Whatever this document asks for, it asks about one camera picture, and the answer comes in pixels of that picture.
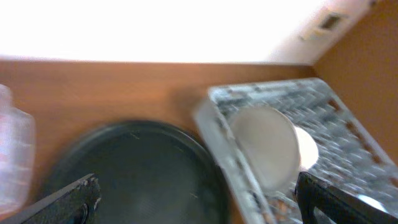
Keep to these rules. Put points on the light blue cup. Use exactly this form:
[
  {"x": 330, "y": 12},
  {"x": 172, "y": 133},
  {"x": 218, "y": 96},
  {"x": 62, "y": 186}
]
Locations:
[{"x": 372, "y": 202}]

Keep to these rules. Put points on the grey plate with food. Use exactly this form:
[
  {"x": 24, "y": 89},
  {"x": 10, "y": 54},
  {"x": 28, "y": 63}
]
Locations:
[{"x": 269, "y": 143}]

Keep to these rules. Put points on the clear plastic bin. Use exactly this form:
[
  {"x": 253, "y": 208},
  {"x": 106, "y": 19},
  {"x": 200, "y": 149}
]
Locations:
[{"x": 17, "y": 153}]

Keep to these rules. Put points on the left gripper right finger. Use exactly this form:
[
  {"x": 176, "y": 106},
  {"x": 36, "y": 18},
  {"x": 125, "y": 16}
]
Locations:
[{"x": 312, "y": 192}]

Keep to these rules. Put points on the grey dishwasher rack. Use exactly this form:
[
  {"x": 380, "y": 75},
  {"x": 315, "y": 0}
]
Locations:
[{"x": 349, "y": 158}]

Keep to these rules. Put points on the white pink bowl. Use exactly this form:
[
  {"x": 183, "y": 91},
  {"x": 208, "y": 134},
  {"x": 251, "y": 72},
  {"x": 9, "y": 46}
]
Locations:
[{"x": 308, "y": 149}]

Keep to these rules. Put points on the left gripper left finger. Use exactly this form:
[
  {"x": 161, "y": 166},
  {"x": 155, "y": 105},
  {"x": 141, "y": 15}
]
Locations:
[{"x": 76, "y": 204}]

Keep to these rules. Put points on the round black serving tray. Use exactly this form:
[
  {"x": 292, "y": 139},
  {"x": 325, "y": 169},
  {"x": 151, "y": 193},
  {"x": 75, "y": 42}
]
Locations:
[{"x": 148, "y": 172}]

